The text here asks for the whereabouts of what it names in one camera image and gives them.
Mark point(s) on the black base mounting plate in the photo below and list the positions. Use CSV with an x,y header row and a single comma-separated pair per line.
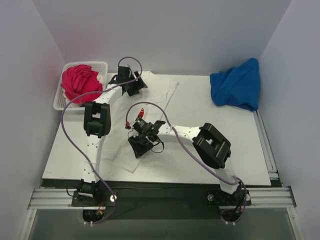
x,y
125,200

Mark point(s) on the red pink t-shirt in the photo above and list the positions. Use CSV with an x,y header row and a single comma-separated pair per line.
x,y
80,79

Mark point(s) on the white plastic laundry basket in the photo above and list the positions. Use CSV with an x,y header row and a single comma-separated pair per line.
x,y
98,66

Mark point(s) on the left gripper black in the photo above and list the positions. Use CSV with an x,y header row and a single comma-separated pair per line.
x,y
136,84

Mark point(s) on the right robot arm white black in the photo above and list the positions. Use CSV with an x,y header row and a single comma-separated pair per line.
x,y
204,144

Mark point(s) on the white t-shirt red print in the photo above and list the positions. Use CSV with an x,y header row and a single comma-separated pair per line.
x,y
116,149

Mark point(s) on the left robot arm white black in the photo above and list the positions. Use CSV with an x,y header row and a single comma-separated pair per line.
x,y
97,125

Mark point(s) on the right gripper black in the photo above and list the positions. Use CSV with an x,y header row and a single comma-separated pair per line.
x,y
140,144

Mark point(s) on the blue t-shirt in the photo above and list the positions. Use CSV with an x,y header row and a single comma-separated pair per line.
x,y
238,86

